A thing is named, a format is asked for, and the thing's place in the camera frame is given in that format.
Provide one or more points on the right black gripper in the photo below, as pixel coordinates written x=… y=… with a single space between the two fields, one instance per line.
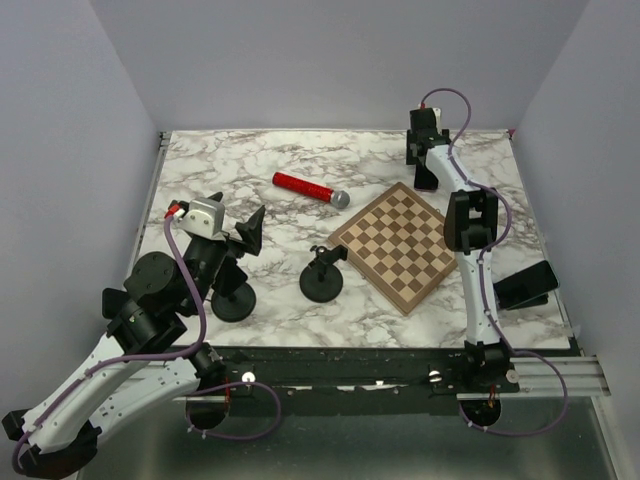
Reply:
x=409 y=141

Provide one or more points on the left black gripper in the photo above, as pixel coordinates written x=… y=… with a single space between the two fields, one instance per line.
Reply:
x=251 y=231

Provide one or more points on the purple case phone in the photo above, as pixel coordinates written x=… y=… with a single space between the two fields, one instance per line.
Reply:
x=425 y=179

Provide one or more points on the black phone stand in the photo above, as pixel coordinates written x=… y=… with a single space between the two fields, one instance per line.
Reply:
x=321 y=281
x=232 y=299

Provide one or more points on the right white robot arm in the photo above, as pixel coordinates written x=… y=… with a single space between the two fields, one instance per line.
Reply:
x=470 y=231

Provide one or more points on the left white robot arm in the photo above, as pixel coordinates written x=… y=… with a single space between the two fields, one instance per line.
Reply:
x=154 y=346

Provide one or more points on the black phone right side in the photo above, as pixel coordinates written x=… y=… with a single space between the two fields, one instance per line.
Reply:
x=526 y=288

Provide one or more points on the red toy microphone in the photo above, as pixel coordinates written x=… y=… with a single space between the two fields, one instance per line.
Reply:
x=340 y=199

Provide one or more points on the wooden chessboard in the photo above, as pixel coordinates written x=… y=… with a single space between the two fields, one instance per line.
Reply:
x=396 y=242

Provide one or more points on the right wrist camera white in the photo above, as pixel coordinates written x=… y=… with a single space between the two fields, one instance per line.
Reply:
x=438 y=118

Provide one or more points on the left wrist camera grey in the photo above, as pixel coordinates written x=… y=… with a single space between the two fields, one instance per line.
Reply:
x=204 y=219

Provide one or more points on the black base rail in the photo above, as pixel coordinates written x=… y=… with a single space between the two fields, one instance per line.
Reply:
x=306 y=381

